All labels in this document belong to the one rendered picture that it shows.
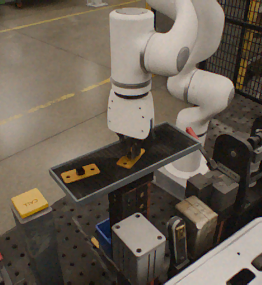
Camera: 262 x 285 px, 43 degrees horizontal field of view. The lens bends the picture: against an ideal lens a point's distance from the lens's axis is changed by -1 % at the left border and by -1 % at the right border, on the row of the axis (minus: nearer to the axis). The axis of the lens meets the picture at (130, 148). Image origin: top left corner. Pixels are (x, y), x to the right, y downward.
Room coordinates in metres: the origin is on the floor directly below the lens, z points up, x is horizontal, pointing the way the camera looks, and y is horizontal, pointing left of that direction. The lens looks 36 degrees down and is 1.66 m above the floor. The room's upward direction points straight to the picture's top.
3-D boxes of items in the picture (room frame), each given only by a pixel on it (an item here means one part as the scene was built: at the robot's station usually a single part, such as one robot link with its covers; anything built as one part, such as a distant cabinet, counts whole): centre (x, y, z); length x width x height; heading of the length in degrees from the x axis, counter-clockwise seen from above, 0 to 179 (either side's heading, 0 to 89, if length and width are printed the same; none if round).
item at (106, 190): (0.66, 0.00, 1.16); 0.37 x 0.14 x 0.02; 126
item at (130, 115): (0.65, 0.00, 1.30); 0.10 x 0.07 x 0.11; 61
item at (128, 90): (0.65, 0.00, 1.36); 0.09 x 0.08 x 0.03; 61
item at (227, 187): (0.66, -0.24, 0.89); 0.13 x 0.11 x 0.38; 36
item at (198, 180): (0.64, -0.18, 0.90); 0.05 x 0.05 x 0.40; 36
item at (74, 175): (0.59, 0.12, 1.17); 0.08 x 0.04 x 0.01; 118
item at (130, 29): (0.65, -0.01, 1.44); 0.09 x 0.08 x 0.13; 57
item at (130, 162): (0.65, 0.00, 1.17); 0.08 x 0.04 x 0.01; 151
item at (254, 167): (0.75, -0.34, 0.94); 0.18 x 0.13 x 0.49; 126
